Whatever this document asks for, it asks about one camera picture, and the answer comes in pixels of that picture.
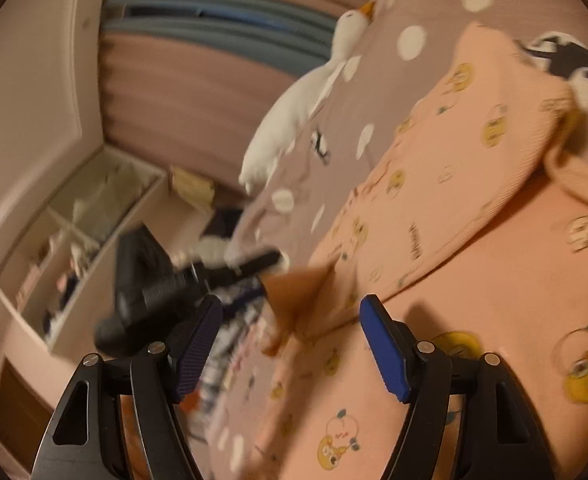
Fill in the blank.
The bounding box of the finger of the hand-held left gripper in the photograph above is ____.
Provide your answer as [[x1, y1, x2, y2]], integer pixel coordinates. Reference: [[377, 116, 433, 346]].
[[204, 250, 281, 291], [219, 282, 265, 321]]

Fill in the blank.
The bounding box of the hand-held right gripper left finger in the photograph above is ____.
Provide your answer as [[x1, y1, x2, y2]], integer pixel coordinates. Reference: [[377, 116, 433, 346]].
[[31, 294, 225, 480]]

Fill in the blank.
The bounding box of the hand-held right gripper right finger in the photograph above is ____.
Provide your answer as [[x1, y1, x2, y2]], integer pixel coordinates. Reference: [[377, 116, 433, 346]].
[[359, 294, 555, 480]]

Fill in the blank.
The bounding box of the pink duck print garment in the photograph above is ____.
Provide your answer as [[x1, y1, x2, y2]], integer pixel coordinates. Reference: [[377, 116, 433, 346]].
[[251, 22, 588, 480]]

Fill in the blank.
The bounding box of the dark cloth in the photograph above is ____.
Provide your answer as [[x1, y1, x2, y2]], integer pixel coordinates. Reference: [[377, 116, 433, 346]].
[[201, 207, 247, 242]]

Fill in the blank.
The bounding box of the yellow fringed cloth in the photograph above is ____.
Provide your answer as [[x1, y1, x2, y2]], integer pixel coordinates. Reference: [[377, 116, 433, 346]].
[[170, 166, 215, 209]]

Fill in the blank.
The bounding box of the white cubby shelf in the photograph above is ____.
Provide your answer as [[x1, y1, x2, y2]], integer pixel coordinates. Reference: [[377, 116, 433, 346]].
[[0, 142, 169, 358]]

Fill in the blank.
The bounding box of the white goose plush toy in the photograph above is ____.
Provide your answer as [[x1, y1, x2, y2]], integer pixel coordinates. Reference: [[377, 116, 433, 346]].
[[239, 0, 377, 196]]

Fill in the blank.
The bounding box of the pink curtain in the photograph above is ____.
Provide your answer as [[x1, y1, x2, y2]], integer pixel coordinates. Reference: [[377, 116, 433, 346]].
[[96, 0, 375, 196]]

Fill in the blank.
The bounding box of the white wardrobe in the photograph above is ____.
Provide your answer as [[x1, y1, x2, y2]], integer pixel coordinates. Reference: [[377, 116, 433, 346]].
[[0, 0, 110, 261]]

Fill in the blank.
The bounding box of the blue curtain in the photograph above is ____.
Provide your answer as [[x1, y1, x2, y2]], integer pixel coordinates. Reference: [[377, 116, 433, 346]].
[[101, 0, 339, 58]]

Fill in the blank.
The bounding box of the mauve white dotted blanket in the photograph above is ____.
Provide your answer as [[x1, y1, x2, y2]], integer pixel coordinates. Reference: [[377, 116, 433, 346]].
[[194, 0, 588, 480]]

